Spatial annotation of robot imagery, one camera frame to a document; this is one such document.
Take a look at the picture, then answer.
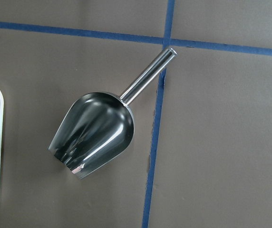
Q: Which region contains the stainless steel ice scoop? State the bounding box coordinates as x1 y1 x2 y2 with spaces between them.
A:
48 47 177 179

